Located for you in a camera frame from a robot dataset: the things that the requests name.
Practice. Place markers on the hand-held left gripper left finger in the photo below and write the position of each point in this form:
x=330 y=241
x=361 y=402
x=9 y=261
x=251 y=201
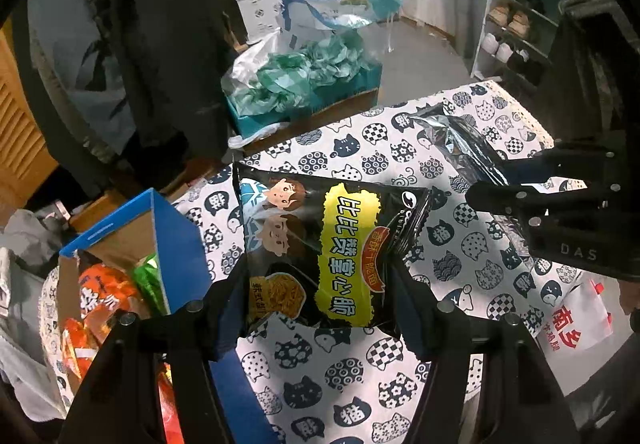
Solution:
x=227 y=324

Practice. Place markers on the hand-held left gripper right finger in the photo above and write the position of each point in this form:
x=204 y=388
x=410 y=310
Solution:
x=412 y=319

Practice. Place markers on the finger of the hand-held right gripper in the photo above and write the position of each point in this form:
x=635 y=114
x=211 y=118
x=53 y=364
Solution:
x=535 y=167
x=505 y=199

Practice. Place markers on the silver foil snack packet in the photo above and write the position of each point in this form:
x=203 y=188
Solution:
x=450 y=139

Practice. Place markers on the blue cardboard box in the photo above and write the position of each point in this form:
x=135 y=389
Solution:
x=175 y=244

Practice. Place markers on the black yellow-label snack bag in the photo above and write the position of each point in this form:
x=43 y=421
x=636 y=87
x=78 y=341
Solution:
x=345 y=234

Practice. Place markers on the orange white snack bag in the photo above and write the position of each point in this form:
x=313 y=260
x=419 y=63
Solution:
x=102 y=294

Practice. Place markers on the orange brown snack bag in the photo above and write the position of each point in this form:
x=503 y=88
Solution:
x=77 y=349

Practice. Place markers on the cat print tablecloth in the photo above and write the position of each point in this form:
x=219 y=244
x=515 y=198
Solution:
x=350 y=374

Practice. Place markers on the green snack packet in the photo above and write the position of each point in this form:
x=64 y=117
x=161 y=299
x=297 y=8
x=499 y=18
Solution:
x=150 y=281

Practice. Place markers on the white red-print plastic bag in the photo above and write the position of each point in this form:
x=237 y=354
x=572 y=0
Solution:
x=575 y=319

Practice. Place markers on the dark bulky object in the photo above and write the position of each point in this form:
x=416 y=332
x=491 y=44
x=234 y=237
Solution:
x=590 y=69

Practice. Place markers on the group of assorted shoes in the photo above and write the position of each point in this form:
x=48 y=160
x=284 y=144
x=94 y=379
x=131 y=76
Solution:
x=515 y=19

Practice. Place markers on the teal cardboard box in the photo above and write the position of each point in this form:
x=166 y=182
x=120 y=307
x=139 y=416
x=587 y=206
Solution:
x=310 y=104

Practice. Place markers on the white crumpled cloth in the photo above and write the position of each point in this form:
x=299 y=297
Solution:
x=25 y=234

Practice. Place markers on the green white plastic bag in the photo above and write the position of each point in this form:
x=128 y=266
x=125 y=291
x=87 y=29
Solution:
x=300 y=69

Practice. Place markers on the wooden slatted cabinet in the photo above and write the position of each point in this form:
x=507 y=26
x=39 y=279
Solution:
x=17 y=124

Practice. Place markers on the black jacket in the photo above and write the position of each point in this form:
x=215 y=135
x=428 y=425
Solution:
x=170 y=34

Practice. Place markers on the white storage box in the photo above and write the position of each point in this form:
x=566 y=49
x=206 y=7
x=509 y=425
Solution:
x=260 y=14

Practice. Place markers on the grey printed shirt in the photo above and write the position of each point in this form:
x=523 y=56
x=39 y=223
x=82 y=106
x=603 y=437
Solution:
x=75 y=39

